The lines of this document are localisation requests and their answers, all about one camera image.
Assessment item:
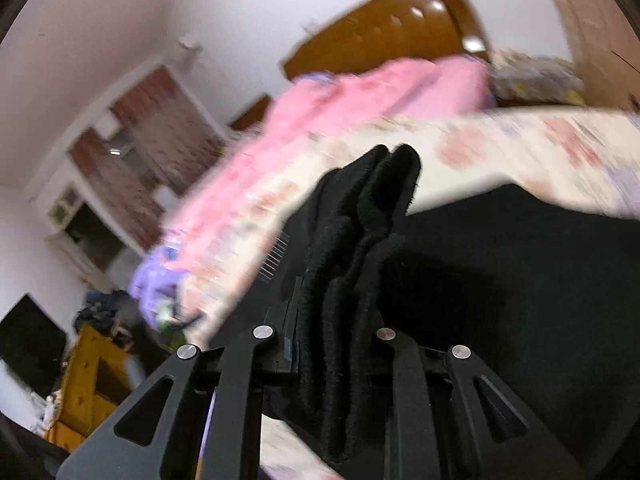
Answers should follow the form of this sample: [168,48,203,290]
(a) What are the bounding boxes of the floral covered nightstand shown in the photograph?
[487,49,587,107]

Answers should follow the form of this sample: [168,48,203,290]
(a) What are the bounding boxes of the light wooden wardrobe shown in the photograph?
[531,0,640,112]

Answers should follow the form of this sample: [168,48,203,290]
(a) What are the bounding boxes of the white cabinet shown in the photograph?
[44,179,132,288]

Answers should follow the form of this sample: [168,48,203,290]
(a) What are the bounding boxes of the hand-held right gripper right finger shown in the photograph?
[369,310,587,480]

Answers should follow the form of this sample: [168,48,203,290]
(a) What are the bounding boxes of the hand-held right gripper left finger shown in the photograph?
[56,275,307,480]

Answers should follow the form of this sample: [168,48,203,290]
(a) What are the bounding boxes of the pink blanket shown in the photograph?
[165,55,497,243]

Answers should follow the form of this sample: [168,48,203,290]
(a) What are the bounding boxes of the purple bed sheet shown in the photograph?
[127,245,187,332]

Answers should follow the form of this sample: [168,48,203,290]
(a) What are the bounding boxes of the floral bed quilt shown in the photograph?
[167,109,640,480]

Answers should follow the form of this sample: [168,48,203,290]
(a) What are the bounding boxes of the black television screen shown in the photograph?
[0,293,69,399]

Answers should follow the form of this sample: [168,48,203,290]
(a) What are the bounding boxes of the yellow wooden cabinet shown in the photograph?
[46,324,147,454]

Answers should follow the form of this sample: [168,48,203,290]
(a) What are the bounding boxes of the red patterned curtain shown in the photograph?
[67,64,232,252]

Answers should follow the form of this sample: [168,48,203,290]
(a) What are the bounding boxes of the black pants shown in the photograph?
[200,143,640,480]

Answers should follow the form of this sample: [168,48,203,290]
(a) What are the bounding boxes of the small dark wooden headboard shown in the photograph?
[228,94,275,132]

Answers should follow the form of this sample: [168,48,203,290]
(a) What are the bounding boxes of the wooden bed headboard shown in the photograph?
[282,0,494,82]

